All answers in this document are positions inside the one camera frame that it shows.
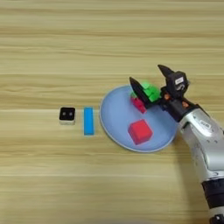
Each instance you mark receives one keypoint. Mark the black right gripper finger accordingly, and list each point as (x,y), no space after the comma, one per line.
(166,71)
(141,93)

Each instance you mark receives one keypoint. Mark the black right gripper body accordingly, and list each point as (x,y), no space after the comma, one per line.
(176,108)

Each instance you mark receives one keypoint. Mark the multicolour puzzle cube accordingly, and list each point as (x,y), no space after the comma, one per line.
(152,91)

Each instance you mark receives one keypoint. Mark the red foam cube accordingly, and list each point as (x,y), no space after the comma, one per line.
(140,131)

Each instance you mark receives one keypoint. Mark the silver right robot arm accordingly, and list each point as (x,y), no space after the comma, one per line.
(207,145)

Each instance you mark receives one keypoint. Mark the small black box white label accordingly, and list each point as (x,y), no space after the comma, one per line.
(177,83)

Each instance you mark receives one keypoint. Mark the light blue round plate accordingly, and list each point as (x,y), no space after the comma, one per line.
(116,116)

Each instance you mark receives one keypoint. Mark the blue rectangular block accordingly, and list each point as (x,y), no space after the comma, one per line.
(88,121)

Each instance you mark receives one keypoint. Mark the small black white cube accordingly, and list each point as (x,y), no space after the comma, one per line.
(67,114)

